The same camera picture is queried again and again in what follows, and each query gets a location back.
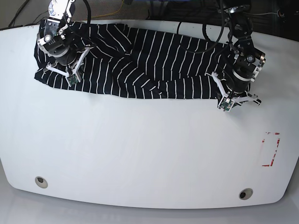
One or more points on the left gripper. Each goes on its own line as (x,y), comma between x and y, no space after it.
(238,98)

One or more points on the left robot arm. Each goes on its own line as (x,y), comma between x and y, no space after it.
(239,62)

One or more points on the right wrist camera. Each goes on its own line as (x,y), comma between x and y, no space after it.
(73,79)

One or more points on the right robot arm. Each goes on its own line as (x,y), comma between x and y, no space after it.
(59,41)

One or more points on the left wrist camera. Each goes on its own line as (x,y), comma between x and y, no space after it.
(225,104)

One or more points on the left table cable grommet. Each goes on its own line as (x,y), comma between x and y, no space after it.
(41,182)

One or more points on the red tape rectangle marking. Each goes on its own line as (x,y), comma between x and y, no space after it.
(269,147)

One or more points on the black white striped t-shirt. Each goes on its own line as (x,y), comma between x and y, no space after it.
(139,63)

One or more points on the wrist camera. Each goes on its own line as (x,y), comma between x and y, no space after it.
(73,79)
(225,104)

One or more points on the right table cable grommet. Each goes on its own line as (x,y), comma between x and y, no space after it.
(246,194)

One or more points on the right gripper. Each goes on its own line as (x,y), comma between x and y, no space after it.
(67,60)

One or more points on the table cable grommet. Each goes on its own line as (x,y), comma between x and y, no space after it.
(246,194)
(41,182)

